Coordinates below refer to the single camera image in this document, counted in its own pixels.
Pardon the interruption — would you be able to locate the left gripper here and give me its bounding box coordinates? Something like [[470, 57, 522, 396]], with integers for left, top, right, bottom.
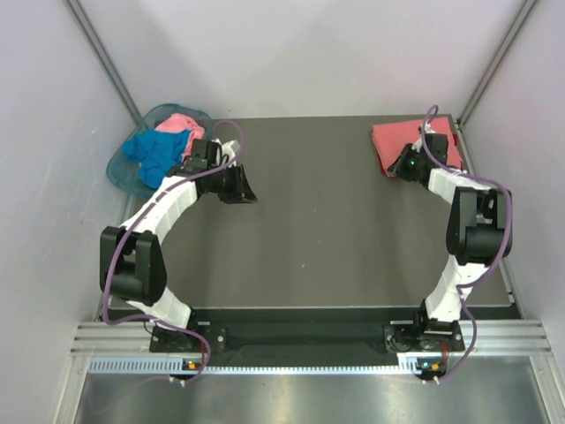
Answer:
[[207, 162, 257, 204]]

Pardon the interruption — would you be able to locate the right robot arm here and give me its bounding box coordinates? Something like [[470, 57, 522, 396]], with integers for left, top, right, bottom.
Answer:
[[385, 130, 513, 352]]

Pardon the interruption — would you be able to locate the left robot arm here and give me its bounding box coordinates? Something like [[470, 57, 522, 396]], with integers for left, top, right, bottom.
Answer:
[[100, 139, 257, 352]]

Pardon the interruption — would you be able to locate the blue t-shirt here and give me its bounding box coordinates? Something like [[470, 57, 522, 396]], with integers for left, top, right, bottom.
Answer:
[[122, 129, 192, 190]]

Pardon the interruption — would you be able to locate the light pink t-shirt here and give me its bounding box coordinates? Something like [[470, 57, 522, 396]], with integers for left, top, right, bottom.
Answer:
[[155, 113, 206, 150]]

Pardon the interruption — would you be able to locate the teal plastic basket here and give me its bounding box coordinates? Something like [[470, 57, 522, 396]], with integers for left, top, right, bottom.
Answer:
[[106, 103, 213, 199]]

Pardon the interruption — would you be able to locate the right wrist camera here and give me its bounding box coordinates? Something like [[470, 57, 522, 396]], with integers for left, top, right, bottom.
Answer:
[[420, 128, 449, 168]]

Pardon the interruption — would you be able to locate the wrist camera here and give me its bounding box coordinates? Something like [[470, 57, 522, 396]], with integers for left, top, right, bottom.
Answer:
[[182, 139, 240, 174], [420, 128, 449, 168]]

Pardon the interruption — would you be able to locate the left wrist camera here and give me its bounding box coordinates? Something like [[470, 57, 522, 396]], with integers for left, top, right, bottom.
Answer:
[[182, 139, 240, 174]]

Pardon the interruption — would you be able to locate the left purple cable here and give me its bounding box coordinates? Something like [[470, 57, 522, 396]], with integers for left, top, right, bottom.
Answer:
[[100, 119, 245, 383]]

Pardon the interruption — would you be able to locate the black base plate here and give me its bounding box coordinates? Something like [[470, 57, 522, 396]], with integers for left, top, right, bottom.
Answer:
[[149, 307, 470, 366]]

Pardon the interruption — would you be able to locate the slotted cable duct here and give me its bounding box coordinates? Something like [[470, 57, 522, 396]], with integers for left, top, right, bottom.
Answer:
[[87, 352, 432, 375]]

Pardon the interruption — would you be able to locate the right aluminium corner post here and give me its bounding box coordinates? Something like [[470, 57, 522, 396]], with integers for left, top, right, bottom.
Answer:
[[456, 0, 539, 129]]

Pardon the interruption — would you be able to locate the aluminium corner post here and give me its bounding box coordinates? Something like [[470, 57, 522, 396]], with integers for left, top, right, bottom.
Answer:
[[63, 0, 142, 124], [456, 0, 539, 129]]

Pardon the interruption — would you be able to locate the left aluminium corner post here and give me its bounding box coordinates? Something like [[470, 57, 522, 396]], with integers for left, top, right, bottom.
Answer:
[[63, 0, 142, 124]]

